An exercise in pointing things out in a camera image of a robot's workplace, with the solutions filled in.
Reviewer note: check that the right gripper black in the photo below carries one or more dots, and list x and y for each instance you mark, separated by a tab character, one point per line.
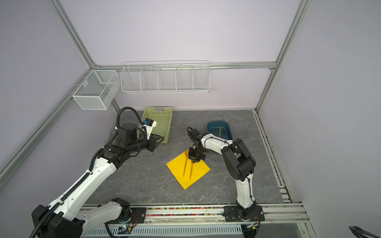
193	157

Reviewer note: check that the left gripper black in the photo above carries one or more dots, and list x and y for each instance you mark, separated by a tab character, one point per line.
153	143

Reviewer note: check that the orange plastic spoon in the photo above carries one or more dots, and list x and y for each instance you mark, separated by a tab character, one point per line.
186	162

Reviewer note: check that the orange plastic fork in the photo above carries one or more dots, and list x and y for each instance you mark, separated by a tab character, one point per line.
191	170

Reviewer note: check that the yellow paper napkin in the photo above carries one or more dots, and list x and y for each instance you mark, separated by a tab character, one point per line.
176	167

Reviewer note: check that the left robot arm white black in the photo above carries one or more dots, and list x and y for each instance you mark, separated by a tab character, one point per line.
104	162

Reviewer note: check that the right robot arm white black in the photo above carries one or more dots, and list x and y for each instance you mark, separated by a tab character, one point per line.
240	164

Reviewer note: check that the green perforated plastic basket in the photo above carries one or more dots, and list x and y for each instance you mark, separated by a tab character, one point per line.
163	116

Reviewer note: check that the dark teal plastic bin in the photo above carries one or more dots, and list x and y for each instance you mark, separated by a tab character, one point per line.
213	128

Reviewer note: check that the white wire shelf rack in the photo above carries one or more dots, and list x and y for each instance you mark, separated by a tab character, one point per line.
165	76

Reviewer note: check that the white mesh wall basket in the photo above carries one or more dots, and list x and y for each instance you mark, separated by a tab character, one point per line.
98	90

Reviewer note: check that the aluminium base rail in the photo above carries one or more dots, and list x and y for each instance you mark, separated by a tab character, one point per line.
166	215

